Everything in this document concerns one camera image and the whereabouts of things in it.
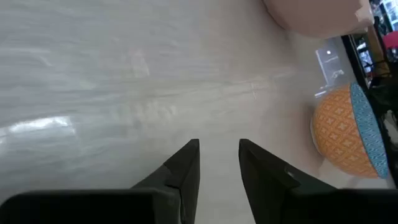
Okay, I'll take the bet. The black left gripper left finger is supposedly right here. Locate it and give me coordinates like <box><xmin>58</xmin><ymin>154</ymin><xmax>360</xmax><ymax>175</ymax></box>
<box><xmin>130</xmin><ymin>139</ymin><xmax>200</xmax><ymax>224</ymax></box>

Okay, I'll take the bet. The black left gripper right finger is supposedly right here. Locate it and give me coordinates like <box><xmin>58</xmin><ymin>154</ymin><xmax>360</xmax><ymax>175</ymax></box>
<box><xmin>238</xmin><ymin>138</ymin><xmax>338</xmax><ymax>224</ymax></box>

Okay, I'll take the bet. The orange patterned bowl blue inside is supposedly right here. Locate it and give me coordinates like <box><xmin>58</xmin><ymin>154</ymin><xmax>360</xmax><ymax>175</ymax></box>
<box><xmin>310</xmin><ymin>81</ymin><xmax>390</xmax><ymax>180</ymax></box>

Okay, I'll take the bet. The blue bowl with wooden rim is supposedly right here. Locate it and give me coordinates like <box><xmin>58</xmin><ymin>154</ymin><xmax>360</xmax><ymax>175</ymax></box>
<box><xmin>262</xmin><ymin>0</ymin><xmax>376</xmax><ymax>39</ymax></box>

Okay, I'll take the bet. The red round object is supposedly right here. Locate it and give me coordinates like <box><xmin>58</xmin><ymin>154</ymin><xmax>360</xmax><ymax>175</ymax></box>
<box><xmin>382</xmin><ymin>30</ymin><xmax>398</xmax><ymax>50</ymax></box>

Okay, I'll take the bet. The black metal table frame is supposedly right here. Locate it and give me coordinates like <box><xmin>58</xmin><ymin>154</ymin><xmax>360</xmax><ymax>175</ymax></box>
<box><xmin>340</xmin><ymin>33</ymin><xmax>398</xmax><ymax>189</ymax></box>

